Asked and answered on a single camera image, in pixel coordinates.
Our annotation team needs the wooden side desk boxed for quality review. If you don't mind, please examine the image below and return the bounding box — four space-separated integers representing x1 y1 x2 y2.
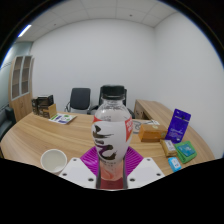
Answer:
133 99 178 125

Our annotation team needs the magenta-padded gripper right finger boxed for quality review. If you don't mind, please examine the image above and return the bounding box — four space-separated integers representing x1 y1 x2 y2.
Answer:
123 145 166 189

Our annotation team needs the dark brown upright box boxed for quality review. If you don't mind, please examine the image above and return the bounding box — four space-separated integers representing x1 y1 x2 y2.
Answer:
31 97 40 116

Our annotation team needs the long ceiling light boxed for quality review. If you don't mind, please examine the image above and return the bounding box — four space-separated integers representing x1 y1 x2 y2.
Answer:
17 24 33 38

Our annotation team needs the small tan cardboard box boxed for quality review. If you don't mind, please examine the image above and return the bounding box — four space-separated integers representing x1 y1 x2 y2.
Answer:
47 103 58 120

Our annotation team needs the orange wooden box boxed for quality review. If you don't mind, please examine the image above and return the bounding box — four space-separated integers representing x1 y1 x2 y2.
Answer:
137 123 168 144

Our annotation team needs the grey mesh office chair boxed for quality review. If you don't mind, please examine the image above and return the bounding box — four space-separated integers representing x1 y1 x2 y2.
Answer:
87 84 136 119

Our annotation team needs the black fabric office chair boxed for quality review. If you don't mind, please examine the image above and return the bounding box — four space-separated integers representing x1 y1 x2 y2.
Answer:
64 87 92 115

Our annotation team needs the wooden glass-door shelf unit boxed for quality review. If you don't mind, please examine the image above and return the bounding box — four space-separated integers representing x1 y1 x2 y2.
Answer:
8 54 34 123

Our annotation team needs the black printed box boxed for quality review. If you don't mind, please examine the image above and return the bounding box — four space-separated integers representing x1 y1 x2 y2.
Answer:
37 94 54 108

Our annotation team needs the small light blue box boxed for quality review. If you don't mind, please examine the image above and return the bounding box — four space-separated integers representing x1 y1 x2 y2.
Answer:
167 156 183 173

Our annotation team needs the white ceramic mug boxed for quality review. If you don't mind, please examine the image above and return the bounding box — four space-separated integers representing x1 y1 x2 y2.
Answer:
40 148 68 176

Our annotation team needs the black leather armchair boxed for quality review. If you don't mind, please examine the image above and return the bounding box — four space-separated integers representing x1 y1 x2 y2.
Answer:
0 106 17 141

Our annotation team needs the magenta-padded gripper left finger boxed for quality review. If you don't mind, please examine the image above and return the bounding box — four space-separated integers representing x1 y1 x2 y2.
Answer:
59 146 101 188

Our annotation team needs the purple standing package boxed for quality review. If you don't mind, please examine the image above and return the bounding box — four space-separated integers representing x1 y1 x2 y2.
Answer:
164 108 192 144

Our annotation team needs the small yellow-brown box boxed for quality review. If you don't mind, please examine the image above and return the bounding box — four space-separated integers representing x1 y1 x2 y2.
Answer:
159 138 178 158

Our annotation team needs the clear pink drink bottle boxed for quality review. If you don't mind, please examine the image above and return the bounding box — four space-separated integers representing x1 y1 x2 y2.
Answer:
91 85 134 189

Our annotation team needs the flat green box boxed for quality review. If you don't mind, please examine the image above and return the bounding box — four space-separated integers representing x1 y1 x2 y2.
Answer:
174 140 198 164

